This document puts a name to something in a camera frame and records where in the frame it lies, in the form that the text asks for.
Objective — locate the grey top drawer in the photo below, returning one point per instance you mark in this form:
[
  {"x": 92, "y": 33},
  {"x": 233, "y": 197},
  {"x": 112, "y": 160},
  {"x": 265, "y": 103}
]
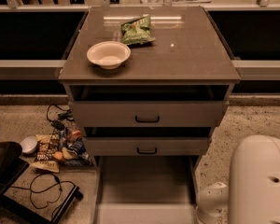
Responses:
[{"x": 147, "y": 114}]

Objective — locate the grey drawer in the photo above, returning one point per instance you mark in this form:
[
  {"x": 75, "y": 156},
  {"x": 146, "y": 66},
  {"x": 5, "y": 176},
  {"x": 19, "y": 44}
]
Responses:
[
  {"x": 145, "y": 190},
  {"x": 146, "y": 146},
  {"x": 147, "y": 114}
]

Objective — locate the black chair seat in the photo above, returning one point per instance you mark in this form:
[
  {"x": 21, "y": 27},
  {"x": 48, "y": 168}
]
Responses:
[{"x": 11, "y": 164}]

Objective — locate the grey three-drawer cabinet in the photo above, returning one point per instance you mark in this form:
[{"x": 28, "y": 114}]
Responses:
[{"x": 186, "y": 62}]

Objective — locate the orange fruit on floor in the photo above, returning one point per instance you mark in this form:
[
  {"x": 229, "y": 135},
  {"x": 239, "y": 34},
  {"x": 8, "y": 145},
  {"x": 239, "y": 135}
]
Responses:
[{"x": 59, "y": 156}]

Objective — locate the black flat board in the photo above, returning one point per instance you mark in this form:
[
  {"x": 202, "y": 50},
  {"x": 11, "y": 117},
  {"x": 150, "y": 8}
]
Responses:
[{"x": 49, "y": 198}]

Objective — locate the brown snack bag on floor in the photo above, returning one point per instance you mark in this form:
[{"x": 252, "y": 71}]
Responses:
[{"x": 47, "y": 147}]

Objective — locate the black power adapter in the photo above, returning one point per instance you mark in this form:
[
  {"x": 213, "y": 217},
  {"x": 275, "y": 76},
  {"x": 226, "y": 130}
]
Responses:
[{"x": 57, "y": 125}]

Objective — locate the blue snack packet on floor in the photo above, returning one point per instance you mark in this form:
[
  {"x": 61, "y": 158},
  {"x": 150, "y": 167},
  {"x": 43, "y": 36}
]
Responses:
[{"x": 75, "y": 154}]

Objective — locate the grey bottom drawer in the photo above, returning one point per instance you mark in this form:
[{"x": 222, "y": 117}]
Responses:
[{"x": 145, "y": 190}]

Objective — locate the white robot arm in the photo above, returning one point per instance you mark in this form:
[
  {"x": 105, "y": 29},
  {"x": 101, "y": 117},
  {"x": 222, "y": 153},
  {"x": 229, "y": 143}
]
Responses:
[{"x": 252, "y": 195}]

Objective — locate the small white bowl on floor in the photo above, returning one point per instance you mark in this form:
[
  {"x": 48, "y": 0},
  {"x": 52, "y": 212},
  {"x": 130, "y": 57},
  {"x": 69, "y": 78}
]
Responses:
[{"x": 29, "y": 145}]

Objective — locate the green chip bag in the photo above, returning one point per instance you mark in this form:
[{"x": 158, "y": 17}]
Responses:
[{"x": 137, "y": 31}]

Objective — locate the grey middle drawer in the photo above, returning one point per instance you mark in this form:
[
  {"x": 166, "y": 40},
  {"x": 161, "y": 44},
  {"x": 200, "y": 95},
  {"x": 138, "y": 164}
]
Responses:
[{"x": 146, "y": 146}]

